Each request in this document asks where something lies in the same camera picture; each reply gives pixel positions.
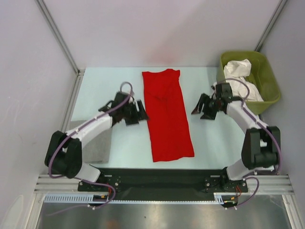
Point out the white crumpled t shirt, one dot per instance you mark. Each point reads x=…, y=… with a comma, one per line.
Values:
x=236, y=72

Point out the green plastic bin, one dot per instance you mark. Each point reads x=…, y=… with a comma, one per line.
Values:
x=261, y=75

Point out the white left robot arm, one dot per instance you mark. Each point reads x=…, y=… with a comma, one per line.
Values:
x=64, y=154

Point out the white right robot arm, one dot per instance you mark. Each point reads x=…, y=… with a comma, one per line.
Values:
x=261, y=151

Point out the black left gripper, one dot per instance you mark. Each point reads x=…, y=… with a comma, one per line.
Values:
x=138, y=115

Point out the white slotted cable duct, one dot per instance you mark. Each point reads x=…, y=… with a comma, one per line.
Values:
x=99, y=199

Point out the folded grey t shirt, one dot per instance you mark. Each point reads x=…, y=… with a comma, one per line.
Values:
x=95, y=139

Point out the light blue table mat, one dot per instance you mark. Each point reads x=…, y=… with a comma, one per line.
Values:
x=217, y=144

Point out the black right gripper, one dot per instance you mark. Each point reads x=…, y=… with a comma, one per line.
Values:
x=207, y=114

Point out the red t shirt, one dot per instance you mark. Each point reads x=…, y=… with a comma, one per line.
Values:
x=167, y=124

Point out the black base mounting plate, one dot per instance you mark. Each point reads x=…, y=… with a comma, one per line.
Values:
x=168, y=185

